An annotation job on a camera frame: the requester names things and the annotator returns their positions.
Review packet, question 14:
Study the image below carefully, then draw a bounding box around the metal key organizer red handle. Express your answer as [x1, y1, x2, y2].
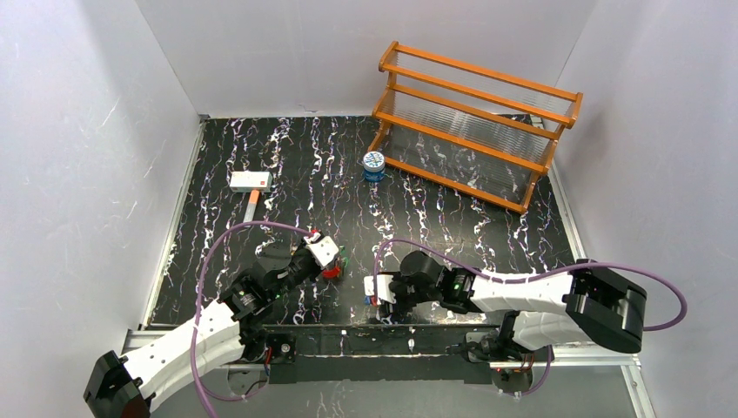
[321, 246, 347, 280]

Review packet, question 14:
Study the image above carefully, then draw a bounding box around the blue jar with patterned lid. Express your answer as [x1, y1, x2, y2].
[362, 151, 386, 183]

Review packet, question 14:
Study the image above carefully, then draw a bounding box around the white box with red logo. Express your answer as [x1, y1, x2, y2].
[229, 171, 273, 192]

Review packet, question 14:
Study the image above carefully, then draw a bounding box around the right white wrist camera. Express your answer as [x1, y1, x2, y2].
[363, 274, 396, 306]

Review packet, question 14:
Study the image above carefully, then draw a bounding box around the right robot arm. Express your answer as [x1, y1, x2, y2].
[366, 251, 647, 359]

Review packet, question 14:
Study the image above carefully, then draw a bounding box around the white orange marker pen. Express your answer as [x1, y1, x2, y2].
[243, 189, 260, 222]

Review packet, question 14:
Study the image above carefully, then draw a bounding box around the orange wooden shelf rack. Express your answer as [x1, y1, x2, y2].
[367, 41, 584, 213]

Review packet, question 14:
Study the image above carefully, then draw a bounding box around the aluminium rail frame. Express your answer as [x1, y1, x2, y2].
[107, 326, 657, 418]

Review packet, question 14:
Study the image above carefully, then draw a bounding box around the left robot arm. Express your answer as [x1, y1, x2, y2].
[83, 239, 339, 417]

